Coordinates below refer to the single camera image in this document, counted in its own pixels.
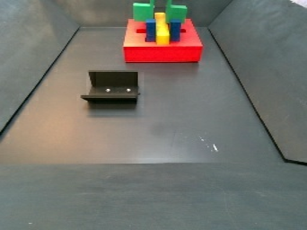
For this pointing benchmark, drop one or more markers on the green stepped bridge block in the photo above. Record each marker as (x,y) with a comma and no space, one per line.
(143,11)

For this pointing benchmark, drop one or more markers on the black angle fixture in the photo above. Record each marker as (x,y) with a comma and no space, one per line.
(112,85)

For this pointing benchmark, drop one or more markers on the red base board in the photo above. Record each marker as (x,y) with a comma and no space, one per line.
(139,51)

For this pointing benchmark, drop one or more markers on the yellow long bar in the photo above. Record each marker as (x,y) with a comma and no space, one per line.
(162,29)

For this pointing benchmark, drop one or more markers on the blue right rear post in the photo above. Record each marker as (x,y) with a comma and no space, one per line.
(151,30)

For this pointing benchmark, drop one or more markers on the blue post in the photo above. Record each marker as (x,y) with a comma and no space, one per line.
(175,28)
(151,30)

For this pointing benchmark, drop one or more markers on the blue left rear post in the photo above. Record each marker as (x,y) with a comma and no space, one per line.
(175,28)

